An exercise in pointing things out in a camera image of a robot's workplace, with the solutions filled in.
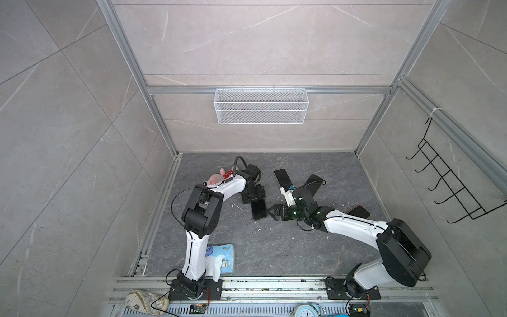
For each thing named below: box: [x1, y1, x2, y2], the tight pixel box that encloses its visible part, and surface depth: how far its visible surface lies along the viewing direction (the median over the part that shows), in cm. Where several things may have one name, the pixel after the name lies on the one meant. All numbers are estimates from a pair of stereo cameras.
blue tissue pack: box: [204, 243, 234, 275], surface depth 78 cm
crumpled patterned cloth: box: [124, 289, 170, 317], surface depth 70 cm
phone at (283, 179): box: [273, 168, 298, 193], surface depth 110 cm
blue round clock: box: [293, 302, 321, 317], surface depth 67 cm
